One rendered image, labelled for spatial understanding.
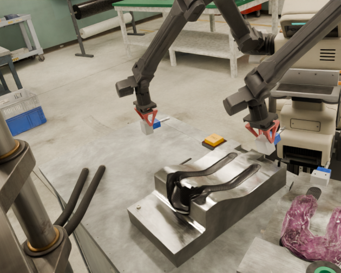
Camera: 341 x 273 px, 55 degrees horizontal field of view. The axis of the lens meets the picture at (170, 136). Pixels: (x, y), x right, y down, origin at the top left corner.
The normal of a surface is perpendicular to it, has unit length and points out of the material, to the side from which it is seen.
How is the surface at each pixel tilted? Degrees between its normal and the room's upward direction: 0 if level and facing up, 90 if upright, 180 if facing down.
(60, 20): 90
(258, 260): 0
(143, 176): 0
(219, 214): 90
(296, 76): 90
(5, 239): 0
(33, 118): 90
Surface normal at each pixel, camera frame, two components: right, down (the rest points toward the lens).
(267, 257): -0.15, -0.85
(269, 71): -0.73, 0.09
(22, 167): 0.99, -0.13
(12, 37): 0.64, 0.31
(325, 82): -0.51, 0.50
